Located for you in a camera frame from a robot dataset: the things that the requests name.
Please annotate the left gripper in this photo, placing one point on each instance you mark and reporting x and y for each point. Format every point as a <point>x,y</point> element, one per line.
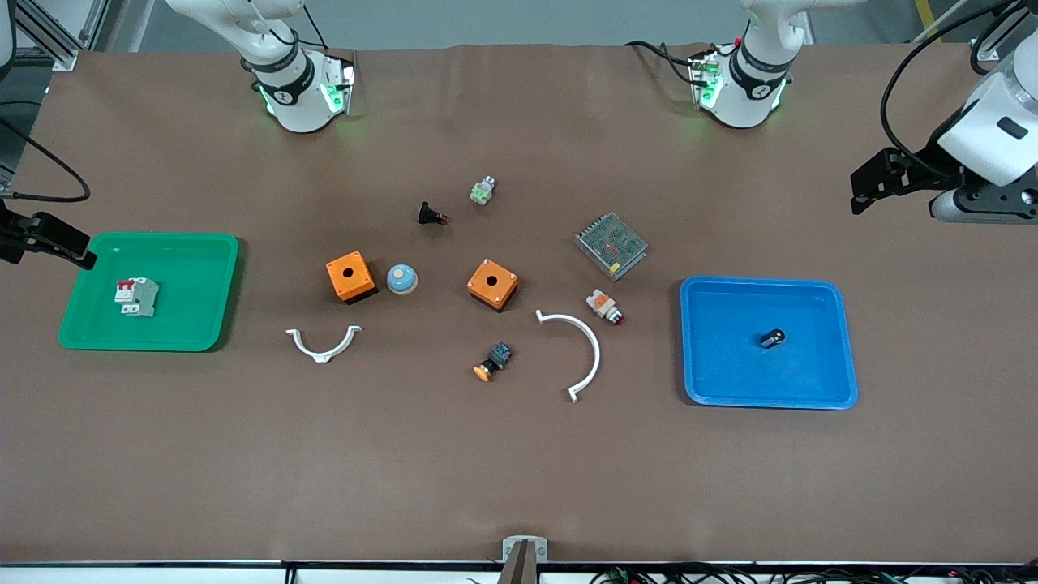
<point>917,172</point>

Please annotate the grey circuit breaker red switch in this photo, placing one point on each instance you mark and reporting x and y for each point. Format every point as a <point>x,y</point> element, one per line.
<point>138,296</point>

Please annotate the black cylindrical capacitor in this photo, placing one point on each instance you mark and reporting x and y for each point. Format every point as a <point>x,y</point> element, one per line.
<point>773,338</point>

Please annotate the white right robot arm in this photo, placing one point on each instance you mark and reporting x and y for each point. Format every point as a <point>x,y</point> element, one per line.
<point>296,97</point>

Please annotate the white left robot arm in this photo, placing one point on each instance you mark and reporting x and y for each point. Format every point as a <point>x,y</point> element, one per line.
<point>742,97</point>

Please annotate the green plastic tray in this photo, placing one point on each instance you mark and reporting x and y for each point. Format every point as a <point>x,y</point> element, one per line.
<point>186,324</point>

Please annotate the blue plastic tray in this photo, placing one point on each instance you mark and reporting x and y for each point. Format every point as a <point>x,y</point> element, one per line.
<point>730,365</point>

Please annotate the silver mesh power supply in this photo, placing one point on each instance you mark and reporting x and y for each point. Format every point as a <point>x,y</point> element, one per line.
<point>612,243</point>

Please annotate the orange button box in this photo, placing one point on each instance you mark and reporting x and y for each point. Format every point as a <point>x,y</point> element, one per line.
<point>503,288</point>
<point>361,280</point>

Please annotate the blue dome push button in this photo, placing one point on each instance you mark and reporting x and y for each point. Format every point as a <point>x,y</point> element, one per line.
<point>401,280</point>

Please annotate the black push button red tip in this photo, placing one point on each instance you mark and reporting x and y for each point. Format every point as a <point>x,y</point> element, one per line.
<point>427,213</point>

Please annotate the orange button blue contact block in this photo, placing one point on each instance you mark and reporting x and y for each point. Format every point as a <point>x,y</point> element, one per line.
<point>485,372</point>

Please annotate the brown table mat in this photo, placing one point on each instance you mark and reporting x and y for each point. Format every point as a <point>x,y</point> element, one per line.
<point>486,454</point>

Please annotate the aluminium frame profile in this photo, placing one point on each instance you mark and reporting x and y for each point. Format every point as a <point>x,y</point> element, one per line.
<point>49,36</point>
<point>991,45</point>

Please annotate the small white arc bracket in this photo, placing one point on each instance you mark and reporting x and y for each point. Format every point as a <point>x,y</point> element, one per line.
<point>324,356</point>

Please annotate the large white arc bracket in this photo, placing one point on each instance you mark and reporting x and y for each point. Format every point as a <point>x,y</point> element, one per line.
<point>596,350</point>

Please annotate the green illuminated switch module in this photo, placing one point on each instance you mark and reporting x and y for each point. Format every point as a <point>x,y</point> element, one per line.
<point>482,191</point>

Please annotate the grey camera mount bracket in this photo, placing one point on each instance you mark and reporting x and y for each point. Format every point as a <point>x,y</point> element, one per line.
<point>519,568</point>

